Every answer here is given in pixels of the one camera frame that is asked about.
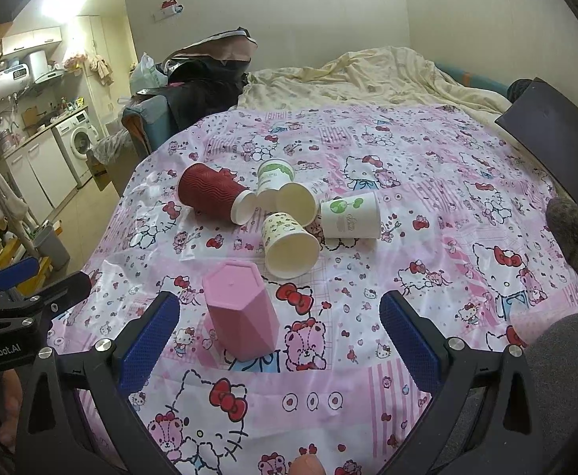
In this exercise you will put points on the red ripple paper cup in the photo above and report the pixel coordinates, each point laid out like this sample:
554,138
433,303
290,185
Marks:
210,189

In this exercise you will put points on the white water heater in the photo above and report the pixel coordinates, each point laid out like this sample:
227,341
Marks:
12,76

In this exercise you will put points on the cream paper cup green pattern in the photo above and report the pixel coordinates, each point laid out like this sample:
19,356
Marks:
289,252

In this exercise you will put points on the white kitchen base cabinet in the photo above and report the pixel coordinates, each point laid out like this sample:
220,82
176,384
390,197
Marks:
36,168

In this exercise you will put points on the white paper cup tree print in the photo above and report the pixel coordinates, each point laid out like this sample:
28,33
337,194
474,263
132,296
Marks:
351,217

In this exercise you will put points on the pink cartoon printed blanket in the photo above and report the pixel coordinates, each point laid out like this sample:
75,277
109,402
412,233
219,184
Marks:
427,178

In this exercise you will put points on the cream duvet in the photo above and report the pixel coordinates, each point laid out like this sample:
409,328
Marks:
368,79

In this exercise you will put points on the white plastic bag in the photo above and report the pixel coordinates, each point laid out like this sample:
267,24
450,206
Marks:
145,74

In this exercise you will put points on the white wall cabinet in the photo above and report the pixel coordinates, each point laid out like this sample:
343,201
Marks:
31,39

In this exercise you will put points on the white washing machine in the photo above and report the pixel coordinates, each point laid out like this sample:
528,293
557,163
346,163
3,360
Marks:
78,141

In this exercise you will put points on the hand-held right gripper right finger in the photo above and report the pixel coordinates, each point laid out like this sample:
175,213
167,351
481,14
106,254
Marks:
412,344

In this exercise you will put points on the cardboard box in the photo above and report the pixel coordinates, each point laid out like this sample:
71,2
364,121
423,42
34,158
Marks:
102,170

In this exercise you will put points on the plain cream paper cup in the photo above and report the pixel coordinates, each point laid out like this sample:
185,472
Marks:
296,204

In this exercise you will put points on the pink fleece cloth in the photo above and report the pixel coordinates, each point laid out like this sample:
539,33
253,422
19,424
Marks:
546,324

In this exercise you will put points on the pink hexagonal plastic cup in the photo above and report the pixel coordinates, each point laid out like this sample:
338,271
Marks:
239,311

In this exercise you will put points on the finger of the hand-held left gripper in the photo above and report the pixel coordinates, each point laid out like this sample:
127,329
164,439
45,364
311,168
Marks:
19,271
64,289

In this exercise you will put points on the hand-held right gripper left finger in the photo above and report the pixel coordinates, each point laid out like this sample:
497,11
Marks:
150,339

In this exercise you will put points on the grey trash bin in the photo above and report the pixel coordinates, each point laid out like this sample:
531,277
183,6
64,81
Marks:
51,247

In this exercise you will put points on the dark open bag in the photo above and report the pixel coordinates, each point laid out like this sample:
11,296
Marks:
205,74

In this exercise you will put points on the dark wooden board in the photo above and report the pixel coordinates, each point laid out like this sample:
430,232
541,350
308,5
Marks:
551,116

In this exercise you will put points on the person's grey trouser leg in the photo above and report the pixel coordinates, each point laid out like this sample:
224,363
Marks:
571,386

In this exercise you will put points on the grey tabby cat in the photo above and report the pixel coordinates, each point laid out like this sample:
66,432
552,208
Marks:
576,240

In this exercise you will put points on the hanging beige cloths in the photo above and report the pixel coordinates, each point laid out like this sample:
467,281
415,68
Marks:
96,64

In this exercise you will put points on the white paper cup green band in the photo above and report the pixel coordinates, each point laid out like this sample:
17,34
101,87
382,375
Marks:
274,175

